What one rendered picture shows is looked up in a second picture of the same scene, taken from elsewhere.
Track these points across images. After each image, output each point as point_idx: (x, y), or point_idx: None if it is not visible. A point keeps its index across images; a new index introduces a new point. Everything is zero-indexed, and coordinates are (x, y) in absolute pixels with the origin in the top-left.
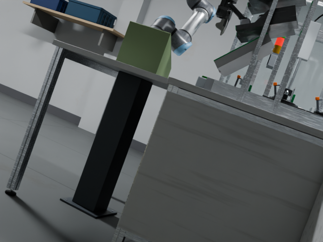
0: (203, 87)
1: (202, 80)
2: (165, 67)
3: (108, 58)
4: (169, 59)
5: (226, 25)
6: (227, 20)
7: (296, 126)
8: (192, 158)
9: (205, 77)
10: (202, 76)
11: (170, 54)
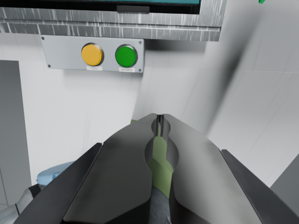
0: (145, 46)
1: (143, 56)
2: (164, 140)
3: (280, 174)
4: (156, 151)
5: (200, 162)
6: (260, 223)
7: None
8: None
9: (135, 54)
10: (129, 66)
11: (157, 159)
